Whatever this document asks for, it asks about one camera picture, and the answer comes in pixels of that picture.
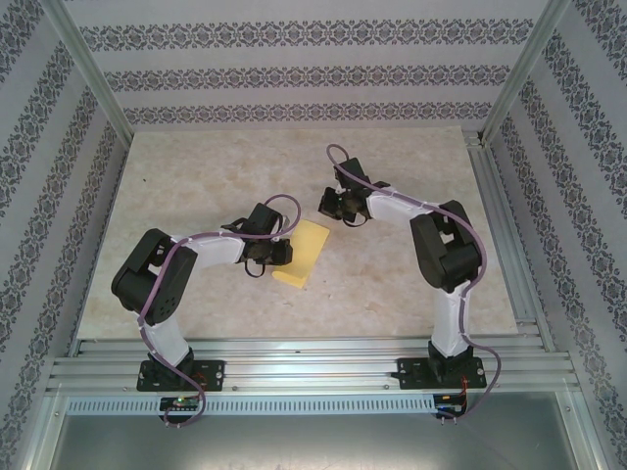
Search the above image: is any grey metal sheet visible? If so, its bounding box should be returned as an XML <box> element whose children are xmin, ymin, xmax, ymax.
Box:
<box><xmin>48</xmin><ymin>413</ymin><xmax>589</xmax><ymax>470</ymax></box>

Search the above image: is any thin black right gripper cable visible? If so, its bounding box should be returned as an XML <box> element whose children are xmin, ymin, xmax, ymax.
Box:
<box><xmin>340</xmin><ymin>212</ymin><xmax>376</xmax><ymax>230</ymax></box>

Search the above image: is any long aluminium mounting rail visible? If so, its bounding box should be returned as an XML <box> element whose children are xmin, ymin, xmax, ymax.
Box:
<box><xmin>46</xmin><ymin>336</ymin><xmax>584</xmax><ymax>396</ymax></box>

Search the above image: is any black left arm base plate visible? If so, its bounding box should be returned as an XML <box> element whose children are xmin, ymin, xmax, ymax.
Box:
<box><xmin>136</xmin><ymin>359</ymin><xmax>227</xmax><ymax>393</ymax></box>

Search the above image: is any slotted grey cable duct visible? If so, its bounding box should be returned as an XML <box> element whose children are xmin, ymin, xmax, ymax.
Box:
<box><xmin>66</xmin><ymin>395</ymin><xmax>438</xmax><ymax>417</ymax></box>

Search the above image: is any aluminium side rail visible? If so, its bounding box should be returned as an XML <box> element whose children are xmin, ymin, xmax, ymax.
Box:
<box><xmin>462</xmin><ymin>127</ymin><xmax>557</xmax><ymax>353</ymax></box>

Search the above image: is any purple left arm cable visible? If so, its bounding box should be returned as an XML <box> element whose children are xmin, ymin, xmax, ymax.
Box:
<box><xmin>136</xmin><ymin>194</ymin><xmax>302</xmax><ymax>431</ymax></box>

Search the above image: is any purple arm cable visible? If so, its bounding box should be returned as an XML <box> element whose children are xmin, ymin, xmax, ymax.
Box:
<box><xmin>325</xmin><ymin>143</ymin><xmax>504</xmax><ymax>427</ymax></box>
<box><xmin>136</xmin><ymin>194</ymin><xmax>302</xmax><ymax>431</ymax></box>

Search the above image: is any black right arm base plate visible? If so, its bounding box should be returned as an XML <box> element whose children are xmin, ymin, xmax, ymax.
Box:
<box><xmin>395</xmin><ymin>355</ymin><xmax>489</xmax><ymax>392</ymax></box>

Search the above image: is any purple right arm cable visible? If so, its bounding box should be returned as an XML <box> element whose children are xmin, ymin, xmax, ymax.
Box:
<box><xmin>325</xmin><ymin>143</ymin><xmax>504</xmax><ymax>427</ymax></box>

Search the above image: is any aluminium frame post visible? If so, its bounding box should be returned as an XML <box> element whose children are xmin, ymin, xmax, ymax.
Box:
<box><xmin>481</xmin><ymin>0</ymin><xmax>573</xmax><ymax>146</ymax></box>
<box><xmin>41</xmin><ymin>0</ymin><xmax>134</xmax><ymax>144</ymax></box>
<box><xmin>555</xmin><ymin>387</ymin><xmax>612</xmax><ymax>470</ymax></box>
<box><xmin>26</xmin><ymin>391</ymin><xmax>69</xmax><ymax>470</ymax></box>

